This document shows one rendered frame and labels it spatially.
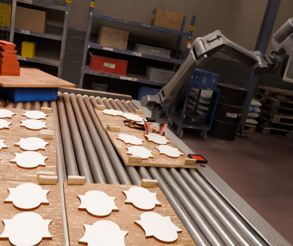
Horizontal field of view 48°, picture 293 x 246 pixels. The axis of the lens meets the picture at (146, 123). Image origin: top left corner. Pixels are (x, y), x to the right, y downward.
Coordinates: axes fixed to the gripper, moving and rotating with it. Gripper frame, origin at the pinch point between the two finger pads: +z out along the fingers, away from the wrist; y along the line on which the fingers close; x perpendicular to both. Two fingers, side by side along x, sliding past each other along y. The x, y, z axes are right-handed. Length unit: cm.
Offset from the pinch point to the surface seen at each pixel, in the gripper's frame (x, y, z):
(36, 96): -54, 61, -15
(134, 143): 13.4, 15.4, 4.5
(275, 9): -276, -312, -217
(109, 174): 41, 34, 15
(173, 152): 21.5, -2.0, 6.6
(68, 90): -90, 37, -24
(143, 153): 24.9, 14.8, 7.8
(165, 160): 29.9, 5.9, 10.1
